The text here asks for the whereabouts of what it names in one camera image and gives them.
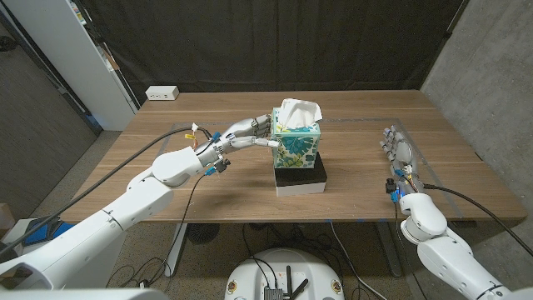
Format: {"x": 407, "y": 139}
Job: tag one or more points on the black and white box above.
{"x": 300, "y": 187}

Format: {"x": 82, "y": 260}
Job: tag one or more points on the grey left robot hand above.
{"x": 241, "y": 133}

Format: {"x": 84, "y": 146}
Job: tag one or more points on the blue and black floor pedal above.
{"x": 41, "y": 231}

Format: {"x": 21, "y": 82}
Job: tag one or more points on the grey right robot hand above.
{"x": 401, "y": 154}

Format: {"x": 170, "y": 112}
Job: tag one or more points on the white tissue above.
{"x": 297, "y": 112}

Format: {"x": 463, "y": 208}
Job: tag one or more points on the blue left wrist connector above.
{"x": 210, "y": 171}

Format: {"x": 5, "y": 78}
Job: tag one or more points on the blue right wrist connector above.
{"x": 395, "y": 196}

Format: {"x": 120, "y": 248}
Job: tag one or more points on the white table leg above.
{"x": 177, "y": 250}

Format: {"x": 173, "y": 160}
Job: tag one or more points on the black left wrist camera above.
{"x": 222, "y": 165}

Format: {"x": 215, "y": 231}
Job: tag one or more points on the black backdrop curtain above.
{"x": 270, "y": 41}

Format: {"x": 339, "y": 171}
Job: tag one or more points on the white cabinet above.
{"x": 62, "y": 50}

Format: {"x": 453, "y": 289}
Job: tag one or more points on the blue wrist connector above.
{"x": 395, "y": 196}
{"x": 210, "y": 171}

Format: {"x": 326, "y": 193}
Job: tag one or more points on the grey router box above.
{"x": 273, "y": 294}

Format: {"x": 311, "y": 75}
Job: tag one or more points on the black antenna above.
{"x": 288, "y": 279}
{"x": 300, "y": 288}

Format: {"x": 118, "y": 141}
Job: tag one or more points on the black round floor fan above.
{"x": 202, "y": 233}

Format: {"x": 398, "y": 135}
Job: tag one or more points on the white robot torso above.
{"x": 250, "y": 275}

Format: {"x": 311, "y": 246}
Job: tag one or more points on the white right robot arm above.
{"x": 449, "y": 258}

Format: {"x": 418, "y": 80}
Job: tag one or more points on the white power strip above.
{"x": 161, "y": 93}

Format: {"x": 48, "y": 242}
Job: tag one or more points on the teal floral tissue box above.
{"x": 295, "y": 150}

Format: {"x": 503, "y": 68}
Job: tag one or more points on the grey table leg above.
{"x": 389, "y": 250}

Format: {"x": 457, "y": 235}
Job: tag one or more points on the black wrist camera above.
{"x": 222, "y": 165}
{"x": 390, "y": 186}

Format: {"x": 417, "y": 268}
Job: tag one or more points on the wooden table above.
{"x": 354, "y": 120}

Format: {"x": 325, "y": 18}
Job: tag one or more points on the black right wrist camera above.
{"x": 390, "y": 186}

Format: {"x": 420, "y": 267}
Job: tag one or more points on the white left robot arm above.
{"x": 104, "y": 221}

